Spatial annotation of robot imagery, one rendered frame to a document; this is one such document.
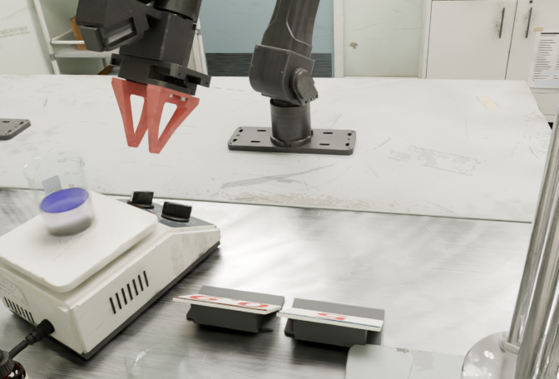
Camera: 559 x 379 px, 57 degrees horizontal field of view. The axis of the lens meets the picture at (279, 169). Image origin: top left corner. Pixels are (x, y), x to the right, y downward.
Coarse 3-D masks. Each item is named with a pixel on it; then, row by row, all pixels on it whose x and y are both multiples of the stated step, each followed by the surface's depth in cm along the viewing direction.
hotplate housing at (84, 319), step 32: (160, 224) 54; (128, 256) 49; (160, 256) 52; (192, 256) 57; (0, 288) 51; (32, 288) 47; (96, 288) 46; (128, 288) 49; (160, 288) 53; (32, 320) 50; (64, 320) 45; (96, 320) 47; (128, 320) 51
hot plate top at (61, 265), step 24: (120, 216) 52; (144, 216) 52; (0, 240) 50; (24, 240) 50; (48, 240) 49; (72, 240) 49; (96, 240) 49; (120, 240) 49; (24, 264) 46; (48, 264) 46; (72, 264) 46; (96, 264) 46; (72, 288) 44
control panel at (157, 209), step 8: (120, 200) 61; (160, 208) 62; (160, 216) 58; (192, 216) 62; (168, 224) 55; (176, 224) 55; (184, 224) 56; (192, 224) 57; (200, 224) 58; (208, 224) 59
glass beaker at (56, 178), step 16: (32, 160) 49; (48, 160) 50; (64, 160) 50; (80, 160) 49; (32, 176) 49; (48, 176) 50; (64, 176) 46; (80, 176) 48; (32, 192) 47; (48, 192) 46; (64, 192) 47; (80, 192) 48; (48, 208) 47; (64, 208) 47; (80, 208) 48; (48, 224) 48; (64, 224) 48; (80, 224) 49
